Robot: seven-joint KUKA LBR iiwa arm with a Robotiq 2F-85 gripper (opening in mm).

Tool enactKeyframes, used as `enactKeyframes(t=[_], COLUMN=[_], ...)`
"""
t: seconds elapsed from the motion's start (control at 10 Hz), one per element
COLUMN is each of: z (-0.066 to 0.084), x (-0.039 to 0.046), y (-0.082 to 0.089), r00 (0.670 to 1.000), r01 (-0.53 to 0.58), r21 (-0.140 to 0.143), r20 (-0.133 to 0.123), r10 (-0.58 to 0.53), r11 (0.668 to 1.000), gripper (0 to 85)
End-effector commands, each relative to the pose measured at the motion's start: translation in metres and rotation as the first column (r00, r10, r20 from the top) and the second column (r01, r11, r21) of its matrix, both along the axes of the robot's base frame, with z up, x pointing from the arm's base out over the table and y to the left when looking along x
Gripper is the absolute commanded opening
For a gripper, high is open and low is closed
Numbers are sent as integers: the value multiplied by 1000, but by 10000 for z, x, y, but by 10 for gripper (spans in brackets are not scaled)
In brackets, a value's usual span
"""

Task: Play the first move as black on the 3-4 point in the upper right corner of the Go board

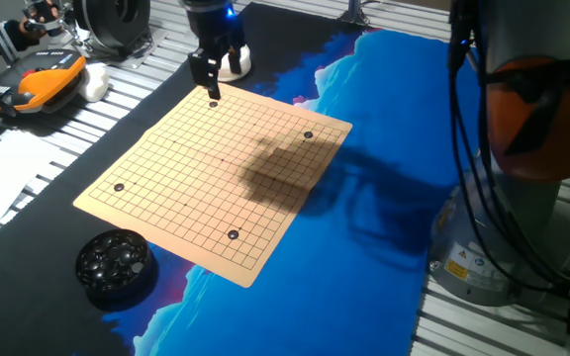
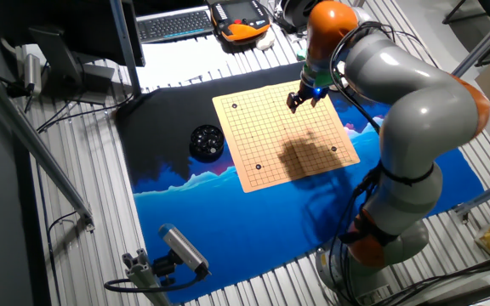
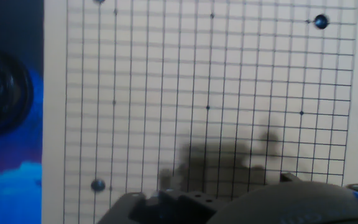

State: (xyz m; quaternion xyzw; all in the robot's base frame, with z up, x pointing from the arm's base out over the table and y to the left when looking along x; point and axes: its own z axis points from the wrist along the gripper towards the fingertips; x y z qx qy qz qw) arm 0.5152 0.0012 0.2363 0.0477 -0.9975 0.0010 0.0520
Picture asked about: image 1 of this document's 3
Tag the orange grey teach pendant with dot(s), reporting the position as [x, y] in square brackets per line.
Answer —
[42, 84]

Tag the tan go board sheet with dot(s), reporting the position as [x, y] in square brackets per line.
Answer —
[191, 173]

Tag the grey metal base plate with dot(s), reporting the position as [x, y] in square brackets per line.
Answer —
[136, 57]

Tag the black round stone bowl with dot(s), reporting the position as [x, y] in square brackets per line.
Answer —
[141, 284]

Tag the person hand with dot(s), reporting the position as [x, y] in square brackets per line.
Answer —
[42, 20]

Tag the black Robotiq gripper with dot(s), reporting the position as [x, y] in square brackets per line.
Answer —
[213, 29]

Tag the white round stone bowl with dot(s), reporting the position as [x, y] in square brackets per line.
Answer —
[243, 69]

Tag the white paper sheet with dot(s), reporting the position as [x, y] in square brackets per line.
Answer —
[3, 183]

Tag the blue black printed mat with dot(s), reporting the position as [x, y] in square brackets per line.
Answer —
[364, 247]

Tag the black round drum device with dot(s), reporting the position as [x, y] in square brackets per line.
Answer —
[112, 25]

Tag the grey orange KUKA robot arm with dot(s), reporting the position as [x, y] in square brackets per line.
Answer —
[527, 29]

